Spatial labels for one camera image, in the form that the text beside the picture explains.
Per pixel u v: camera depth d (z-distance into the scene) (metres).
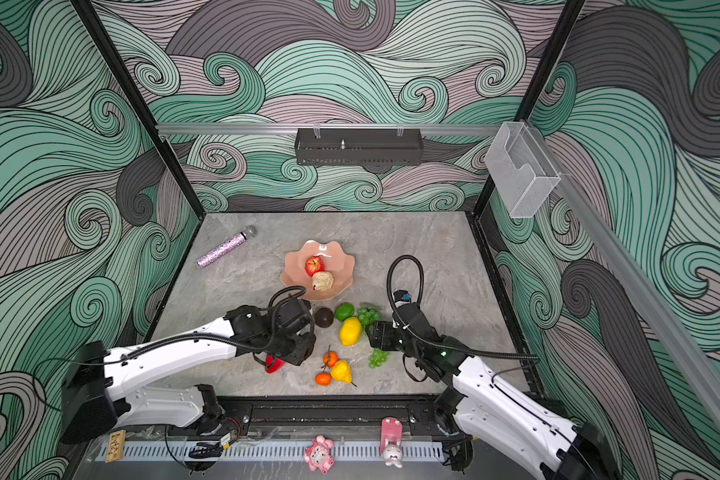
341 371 0.78
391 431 0.71
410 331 0.57
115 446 0.68
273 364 0.78
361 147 0.95
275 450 0.70
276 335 0.56
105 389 0.40
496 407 0.47
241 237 1.10
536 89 0.84
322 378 0.78
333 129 0.93
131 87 0.84
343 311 0.89
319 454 0.66
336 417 0.74
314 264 0.97
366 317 0.86
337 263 1.01
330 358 0.81
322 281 0.92
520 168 0.78
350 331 0.85
